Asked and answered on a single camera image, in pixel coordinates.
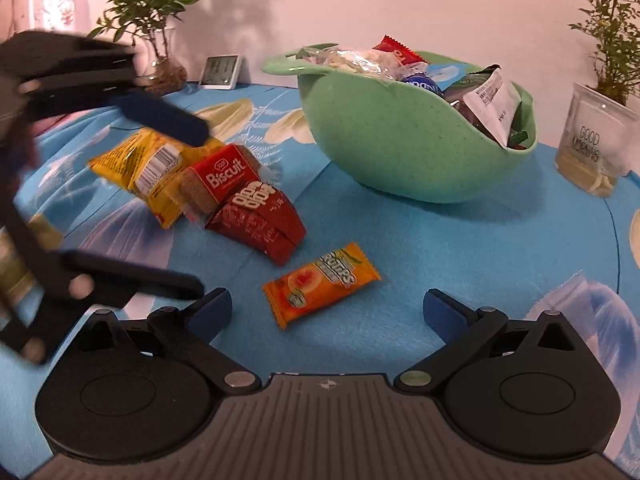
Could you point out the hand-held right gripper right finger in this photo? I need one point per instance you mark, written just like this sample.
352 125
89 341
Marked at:
442 312

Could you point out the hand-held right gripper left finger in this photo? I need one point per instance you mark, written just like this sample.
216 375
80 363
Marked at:
212 312

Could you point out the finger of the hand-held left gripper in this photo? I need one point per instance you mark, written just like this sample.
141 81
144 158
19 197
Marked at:
150 282
165 120

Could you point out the yellow snack packet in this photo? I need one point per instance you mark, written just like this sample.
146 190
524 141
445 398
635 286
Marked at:
130 165

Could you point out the red biscuit packet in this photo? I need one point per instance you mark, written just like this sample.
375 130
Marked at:
225 172

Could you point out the red packet with white lettering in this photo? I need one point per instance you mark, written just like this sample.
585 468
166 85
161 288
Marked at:
255 225

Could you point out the orange candy packet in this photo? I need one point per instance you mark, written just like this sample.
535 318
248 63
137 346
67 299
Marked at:
320 282

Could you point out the green plastic bowl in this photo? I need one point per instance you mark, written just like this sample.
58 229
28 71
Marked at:
400 150

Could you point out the clear crinkled snack wrapper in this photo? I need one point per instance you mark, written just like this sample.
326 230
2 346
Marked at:
350 60

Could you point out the white long snack packet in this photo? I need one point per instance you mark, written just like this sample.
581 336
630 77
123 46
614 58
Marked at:
492 105

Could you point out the blue foil chocolate ball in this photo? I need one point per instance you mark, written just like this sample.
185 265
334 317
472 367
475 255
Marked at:
422 84

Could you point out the green dried date packet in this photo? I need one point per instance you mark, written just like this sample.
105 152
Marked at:
472 82

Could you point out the light blue snack packet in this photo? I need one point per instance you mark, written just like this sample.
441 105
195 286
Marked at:
450 74

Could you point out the red packet with white circle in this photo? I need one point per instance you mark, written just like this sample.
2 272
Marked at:
397 52

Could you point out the round glass vase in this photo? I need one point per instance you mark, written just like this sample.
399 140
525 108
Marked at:
167 77

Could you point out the blue floral tablecloth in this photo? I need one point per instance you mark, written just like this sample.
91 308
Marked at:
450 260

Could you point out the digital desk clock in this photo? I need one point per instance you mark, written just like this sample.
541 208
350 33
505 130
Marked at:
220 71

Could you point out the pink cloth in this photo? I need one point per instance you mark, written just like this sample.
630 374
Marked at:
65 121

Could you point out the leafy green plant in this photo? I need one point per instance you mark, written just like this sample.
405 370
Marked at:
145 5

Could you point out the clear glass plant cup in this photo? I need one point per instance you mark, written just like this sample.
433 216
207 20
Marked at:
595 145

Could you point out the thin twiggy plant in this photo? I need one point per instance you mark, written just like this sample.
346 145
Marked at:
612 25

